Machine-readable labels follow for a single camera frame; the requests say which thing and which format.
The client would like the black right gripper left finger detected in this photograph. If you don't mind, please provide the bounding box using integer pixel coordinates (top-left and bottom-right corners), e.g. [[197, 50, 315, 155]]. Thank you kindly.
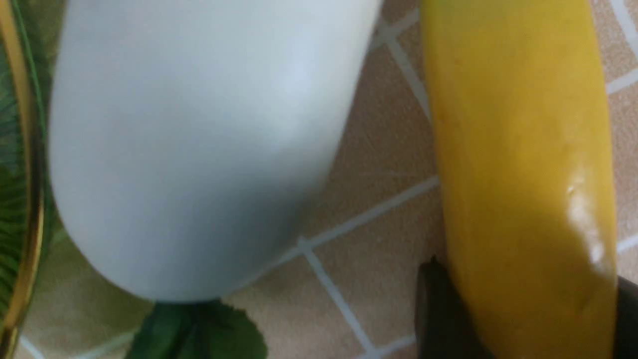
[[415, 256, 491, 359]]

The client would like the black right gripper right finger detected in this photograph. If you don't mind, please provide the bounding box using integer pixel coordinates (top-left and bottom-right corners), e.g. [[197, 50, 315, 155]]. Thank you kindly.
[[614, 276, 638, 359]]

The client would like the yellow toy banana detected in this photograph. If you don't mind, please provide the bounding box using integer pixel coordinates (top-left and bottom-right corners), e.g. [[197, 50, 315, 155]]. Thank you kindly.
[[421, 0, 617, 359]]

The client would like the white toy radish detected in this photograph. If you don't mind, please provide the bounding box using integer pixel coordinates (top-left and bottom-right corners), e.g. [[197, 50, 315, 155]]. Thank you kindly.
[[48, 0, 382, 359]]

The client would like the beige checkered tablecloth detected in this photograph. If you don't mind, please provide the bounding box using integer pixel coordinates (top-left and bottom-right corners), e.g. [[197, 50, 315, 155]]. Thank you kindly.
[[15, 0, 638, 359]]

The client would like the green glass leaf plate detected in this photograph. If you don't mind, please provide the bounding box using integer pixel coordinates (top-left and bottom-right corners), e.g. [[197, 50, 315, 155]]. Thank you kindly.
[[0, 0, 63, 359]]

